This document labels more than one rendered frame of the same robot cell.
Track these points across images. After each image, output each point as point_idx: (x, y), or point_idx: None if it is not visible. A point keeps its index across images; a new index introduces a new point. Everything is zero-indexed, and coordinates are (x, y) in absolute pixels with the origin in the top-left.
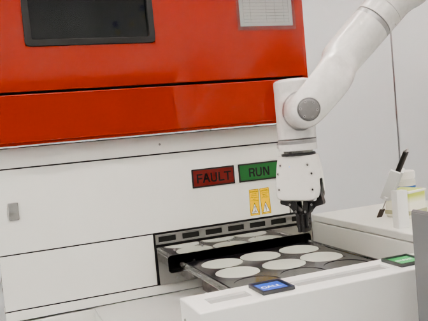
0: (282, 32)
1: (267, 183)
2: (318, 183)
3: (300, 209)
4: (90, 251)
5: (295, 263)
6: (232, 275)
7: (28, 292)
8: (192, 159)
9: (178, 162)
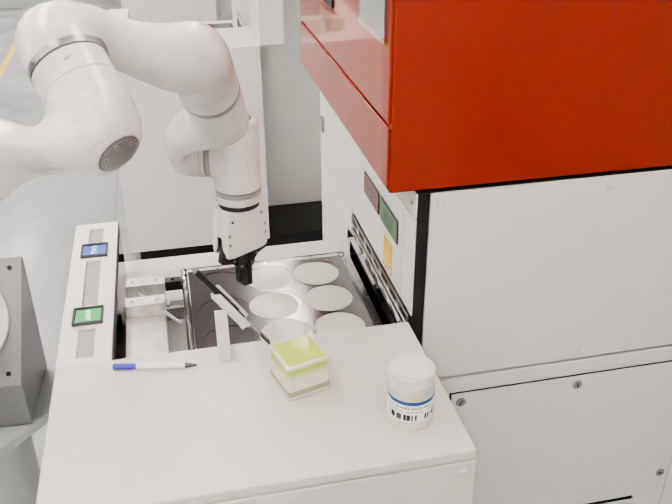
0: (379, 43)
1: (392, 240)
2: (214, 239)
3: (244, 259)
4: (337, 191)
5: (267, 311)
6: (258, 274)
7: (325, 193)
8: (366, 160)
9: (361, 155)
